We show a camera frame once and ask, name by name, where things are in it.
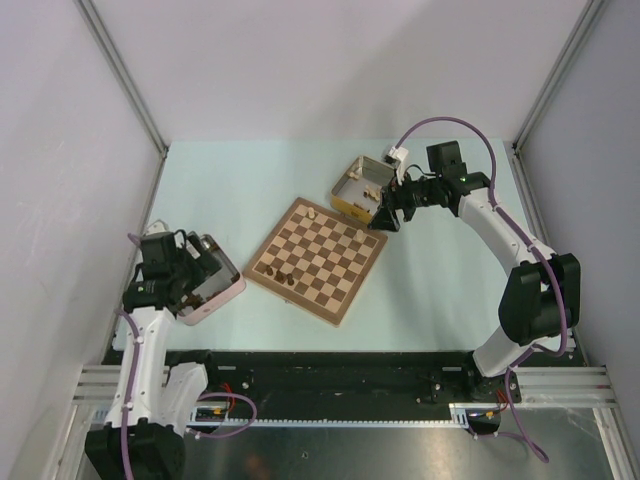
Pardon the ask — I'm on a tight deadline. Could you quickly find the left aluminium corner post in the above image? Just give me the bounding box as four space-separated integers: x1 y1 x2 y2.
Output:
73 0 169 154

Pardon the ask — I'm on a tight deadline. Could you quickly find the aluminium corner post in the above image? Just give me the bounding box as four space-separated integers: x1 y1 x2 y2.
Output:
73 0 169 154
514 0 609 151

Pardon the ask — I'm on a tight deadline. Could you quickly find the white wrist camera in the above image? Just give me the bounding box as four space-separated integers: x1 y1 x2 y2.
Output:
384 146 409 185
144 220 170 235

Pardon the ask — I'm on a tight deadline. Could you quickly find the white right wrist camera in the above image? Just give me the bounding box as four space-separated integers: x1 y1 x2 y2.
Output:
384 146 409 185

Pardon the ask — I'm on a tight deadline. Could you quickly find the dark chess pieces pile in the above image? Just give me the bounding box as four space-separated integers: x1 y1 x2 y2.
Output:
180 277 245 316

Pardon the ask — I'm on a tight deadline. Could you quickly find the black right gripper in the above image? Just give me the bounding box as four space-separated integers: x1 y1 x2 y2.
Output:
367 167 442 233

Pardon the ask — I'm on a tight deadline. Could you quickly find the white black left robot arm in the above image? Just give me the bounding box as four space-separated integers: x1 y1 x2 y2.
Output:
85 230 221 479

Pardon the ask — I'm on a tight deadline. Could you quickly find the pink metal tin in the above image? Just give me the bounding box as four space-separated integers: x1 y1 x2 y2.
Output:
178 231 246 326

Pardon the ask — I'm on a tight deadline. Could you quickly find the right aluminium corner post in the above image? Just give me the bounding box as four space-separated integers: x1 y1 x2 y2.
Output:
514 0 609 151

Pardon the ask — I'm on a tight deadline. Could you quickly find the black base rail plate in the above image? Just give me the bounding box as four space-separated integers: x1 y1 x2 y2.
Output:
102 349 586 416

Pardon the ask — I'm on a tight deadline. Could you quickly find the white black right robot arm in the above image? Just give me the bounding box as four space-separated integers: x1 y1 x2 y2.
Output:
368 141 581 401

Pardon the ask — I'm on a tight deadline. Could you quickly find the yellow metal tin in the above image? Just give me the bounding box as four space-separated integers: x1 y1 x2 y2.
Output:
330 155 394 224

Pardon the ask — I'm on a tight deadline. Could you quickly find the wooden folding chess board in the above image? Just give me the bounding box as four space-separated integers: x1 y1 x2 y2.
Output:
243 197 387 327

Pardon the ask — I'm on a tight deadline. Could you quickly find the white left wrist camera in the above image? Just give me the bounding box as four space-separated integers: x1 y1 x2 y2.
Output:
144 220 170 235

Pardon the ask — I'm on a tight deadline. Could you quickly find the white cable duct strip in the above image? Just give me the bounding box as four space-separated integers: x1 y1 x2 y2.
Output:
92 403 471 427

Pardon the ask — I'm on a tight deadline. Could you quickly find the aluminium front frame rail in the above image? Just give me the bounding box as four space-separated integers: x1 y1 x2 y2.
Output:
72 365 617 408

